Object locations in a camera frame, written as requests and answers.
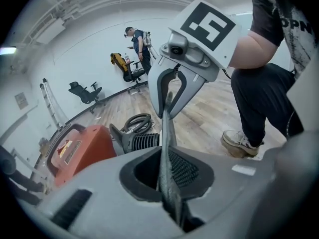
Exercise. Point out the yellow jacket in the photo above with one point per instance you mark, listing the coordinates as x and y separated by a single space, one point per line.
119 61

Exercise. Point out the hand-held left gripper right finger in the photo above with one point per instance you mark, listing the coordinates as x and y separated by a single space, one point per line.
224 180

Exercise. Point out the person's black trousers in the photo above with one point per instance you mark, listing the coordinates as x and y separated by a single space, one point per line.
259 96

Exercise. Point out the brown cardboard pile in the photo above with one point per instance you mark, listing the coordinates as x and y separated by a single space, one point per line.
44 146

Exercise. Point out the small labelled bottle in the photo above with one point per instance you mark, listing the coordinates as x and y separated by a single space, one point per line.
127 58

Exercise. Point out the person's black white printed shirt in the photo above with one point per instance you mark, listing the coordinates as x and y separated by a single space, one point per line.
296 21

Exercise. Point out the ceiling air conditioner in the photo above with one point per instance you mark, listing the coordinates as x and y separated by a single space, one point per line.
51 31

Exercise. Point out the grey shell backpack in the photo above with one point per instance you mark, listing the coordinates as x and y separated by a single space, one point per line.
6 162

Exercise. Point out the person's right forearm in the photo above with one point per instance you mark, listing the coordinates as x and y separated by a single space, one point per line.
251 50

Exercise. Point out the wall panel box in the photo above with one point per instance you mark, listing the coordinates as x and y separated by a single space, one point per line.
20 101

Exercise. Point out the ceiling light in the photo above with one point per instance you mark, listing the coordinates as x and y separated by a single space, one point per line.
243 13
7 50

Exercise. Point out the person's beige shoe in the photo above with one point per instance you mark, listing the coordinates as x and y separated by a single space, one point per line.
241 143

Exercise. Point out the metal ladder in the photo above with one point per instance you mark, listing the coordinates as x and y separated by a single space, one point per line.
52 103

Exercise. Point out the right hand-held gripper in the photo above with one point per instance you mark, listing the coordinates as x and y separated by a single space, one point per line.
207 29

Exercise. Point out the grey white backpack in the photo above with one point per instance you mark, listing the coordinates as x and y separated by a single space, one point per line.
148 41

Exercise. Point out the orange vacuum cleaner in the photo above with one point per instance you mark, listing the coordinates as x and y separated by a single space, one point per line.
82 151

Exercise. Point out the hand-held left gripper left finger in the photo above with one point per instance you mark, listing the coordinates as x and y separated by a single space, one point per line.
104 208

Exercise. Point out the black office chair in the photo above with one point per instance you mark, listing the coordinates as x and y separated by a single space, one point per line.
86 94
129 73

